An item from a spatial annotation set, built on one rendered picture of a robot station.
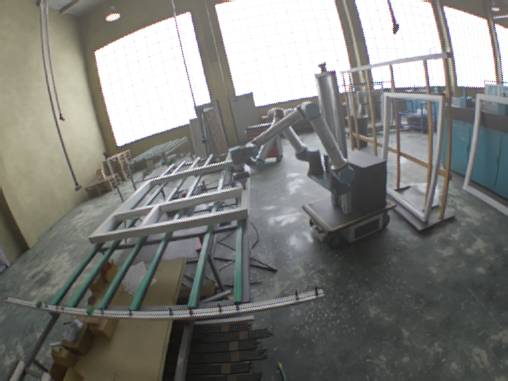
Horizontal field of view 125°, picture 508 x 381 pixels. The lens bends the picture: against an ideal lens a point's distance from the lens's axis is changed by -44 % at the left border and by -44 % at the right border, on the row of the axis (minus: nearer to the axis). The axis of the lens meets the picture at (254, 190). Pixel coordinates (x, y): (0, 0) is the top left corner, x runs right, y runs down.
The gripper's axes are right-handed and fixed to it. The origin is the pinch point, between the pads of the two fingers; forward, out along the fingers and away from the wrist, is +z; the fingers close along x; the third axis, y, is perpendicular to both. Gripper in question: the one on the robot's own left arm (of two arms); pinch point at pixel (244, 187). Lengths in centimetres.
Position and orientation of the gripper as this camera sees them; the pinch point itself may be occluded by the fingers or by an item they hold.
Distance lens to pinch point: 191.5
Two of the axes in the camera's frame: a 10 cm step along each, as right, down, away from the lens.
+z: 2.1, 9.0, 3.7
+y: 0.1, 3.8, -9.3
